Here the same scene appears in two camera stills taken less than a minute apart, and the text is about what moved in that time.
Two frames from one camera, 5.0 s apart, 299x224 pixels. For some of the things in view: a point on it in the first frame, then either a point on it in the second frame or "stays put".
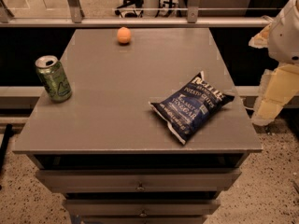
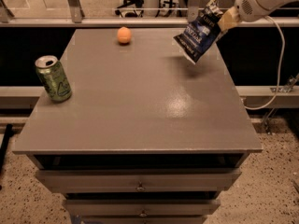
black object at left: x=8 y=133 stays put
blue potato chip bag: x=185 y=113 -> x=199 y=36
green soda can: x=52 y=75 stays put
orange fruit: x=123 y=35 stays put
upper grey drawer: x=139 y=179 stays put
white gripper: x=285 y=41 -> x=246 y=4
